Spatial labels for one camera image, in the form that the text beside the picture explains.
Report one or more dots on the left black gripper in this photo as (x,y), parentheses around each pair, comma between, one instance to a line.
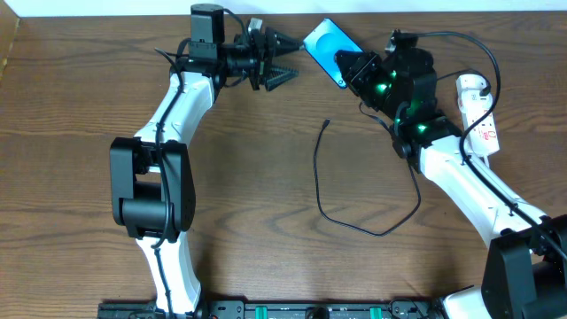
(258,59)

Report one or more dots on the blue Galaxy smartphone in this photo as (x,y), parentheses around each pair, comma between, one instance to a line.
(323,42)

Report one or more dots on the white charger adapter plug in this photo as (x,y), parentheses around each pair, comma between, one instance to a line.
(473,92)

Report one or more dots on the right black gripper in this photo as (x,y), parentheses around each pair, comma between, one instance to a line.
(360,69)

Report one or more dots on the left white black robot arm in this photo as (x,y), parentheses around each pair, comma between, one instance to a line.
(153,194)

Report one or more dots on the white power strip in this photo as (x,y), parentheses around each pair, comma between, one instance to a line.
(482,140)

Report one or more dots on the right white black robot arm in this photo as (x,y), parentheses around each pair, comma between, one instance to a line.
(525,271)

